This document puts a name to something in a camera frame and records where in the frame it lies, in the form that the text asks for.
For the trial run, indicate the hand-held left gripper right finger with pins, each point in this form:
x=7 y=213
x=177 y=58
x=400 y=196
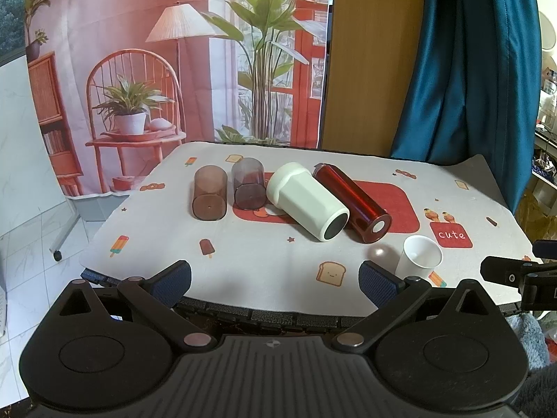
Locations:
x=379 y=283

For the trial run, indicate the printed cartoon tablecloth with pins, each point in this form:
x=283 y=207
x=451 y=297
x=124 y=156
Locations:
x=261 y=270

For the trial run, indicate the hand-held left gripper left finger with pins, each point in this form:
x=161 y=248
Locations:
x=170 y=282

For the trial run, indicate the wooden panel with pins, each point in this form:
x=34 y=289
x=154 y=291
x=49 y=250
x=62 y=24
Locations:
x=370 y=52

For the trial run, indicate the printed room backdrop cloth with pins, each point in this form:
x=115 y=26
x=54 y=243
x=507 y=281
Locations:
x=196 y=96

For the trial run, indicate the teal curtain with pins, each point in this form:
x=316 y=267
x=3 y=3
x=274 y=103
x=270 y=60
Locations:
x=457 y=74

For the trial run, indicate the grey translucent cup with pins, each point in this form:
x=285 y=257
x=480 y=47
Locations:
x=249 y=185

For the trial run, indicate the cluttered shelf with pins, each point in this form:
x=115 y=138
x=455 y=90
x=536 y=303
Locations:
x=547 y=139

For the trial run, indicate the brown translucent cup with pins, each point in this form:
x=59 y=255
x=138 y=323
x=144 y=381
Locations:
x=210 y=191

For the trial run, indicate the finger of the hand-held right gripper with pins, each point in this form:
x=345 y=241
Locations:
x=509 y=269
x=546 y=249

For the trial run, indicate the white ribbed cup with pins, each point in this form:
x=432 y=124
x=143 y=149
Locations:
x=304 y=202

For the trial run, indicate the red metallic cup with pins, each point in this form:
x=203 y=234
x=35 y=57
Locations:
x=352 y=202

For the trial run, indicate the white rolling stand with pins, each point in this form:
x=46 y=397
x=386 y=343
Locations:
x=65 y=235

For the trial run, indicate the grey fluffy cloth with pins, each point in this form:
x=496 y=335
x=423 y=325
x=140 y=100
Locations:
x=535 y=357

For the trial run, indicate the small white paper cup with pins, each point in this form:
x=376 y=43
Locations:
x=415 y=259

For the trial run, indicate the black table frame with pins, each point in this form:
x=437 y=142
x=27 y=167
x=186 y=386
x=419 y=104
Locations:
x=270 y=317

